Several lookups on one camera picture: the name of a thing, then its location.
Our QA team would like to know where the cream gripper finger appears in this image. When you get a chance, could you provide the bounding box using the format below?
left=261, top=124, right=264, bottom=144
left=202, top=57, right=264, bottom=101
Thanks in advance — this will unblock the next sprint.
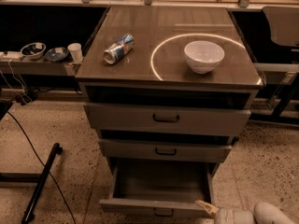
left=195, top=200, right=219, bottom=217

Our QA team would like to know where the grey drawer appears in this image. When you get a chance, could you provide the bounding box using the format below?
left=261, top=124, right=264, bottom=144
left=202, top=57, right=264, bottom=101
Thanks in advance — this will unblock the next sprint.
left=100, top=159, right=214, bottom=218
left=99, top=139, right=232, bottom=163
left=84, top=103, right=250, bottom=136

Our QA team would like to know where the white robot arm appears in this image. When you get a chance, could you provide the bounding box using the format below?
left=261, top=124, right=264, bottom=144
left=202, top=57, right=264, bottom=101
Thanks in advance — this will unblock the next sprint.
left=195, top=201, right=295, bottom=224

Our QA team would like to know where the grey drawer cabinet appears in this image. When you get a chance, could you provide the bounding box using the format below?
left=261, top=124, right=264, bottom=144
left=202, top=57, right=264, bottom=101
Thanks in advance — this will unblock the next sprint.
left=75, top=5, right=264, bottom=175

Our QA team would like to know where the white ceramic bowl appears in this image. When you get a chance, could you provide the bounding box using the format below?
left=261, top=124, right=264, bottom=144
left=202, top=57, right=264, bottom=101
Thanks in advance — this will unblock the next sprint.
left=184, top=40, right=225, bottom=74

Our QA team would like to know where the black stand leg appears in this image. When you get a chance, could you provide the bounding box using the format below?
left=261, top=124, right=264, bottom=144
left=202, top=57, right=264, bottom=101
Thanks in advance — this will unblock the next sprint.
left=21, top=143, right=63, bottom=224

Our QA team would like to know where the blue silver drink can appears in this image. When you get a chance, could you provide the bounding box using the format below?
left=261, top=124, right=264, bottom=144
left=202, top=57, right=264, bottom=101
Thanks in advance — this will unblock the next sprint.
left=104, top=34, right=135, bottom=64

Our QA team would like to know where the dark office chair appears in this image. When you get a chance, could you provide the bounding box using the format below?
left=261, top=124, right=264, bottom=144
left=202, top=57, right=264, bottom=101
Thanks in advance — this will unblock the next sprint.
left=250, top=7, right=299, bottom=125

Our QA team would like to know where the white paper cup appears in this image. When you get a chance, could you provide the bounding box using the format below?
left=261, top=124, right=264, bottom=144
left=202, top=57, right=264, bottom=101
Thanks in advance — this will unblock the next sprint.
left=67, top=43, right=83, bottom=63

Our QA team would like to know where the dark blue shallow bowl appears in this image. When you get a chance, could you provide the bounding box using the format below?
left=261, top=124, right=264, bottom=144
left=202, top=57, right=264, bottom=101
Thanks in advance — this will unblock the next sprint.
left=45, top=47, right=69, bottom=62

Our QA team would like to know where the white bowl with dark inside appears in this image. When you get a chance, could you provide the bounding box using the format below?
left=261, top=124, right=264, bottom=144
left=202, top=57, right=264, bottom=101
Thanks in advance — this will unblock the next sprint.
left=21, top=42, right=46, bottom=60

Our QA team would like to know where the white power strip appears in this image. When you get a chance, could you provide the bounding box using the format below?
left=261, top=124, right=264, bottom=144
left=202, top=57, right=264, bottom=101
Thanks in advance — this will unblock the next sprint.
left=0, top=51, right=23, bottom=60

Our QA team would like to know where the black floor cable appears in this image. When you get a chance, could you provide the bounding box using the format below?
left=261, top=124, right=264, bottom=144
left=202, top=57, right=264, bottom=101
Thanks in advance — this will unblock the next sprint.
left=6, top=110, right=78, bottom=224

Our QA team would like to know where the white thin cable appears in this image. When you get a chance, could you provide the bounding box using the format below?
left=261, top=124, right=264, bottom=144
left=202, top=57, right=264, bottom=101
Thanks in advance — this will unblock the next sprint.
left=0, top=59, right=33, bottom=105

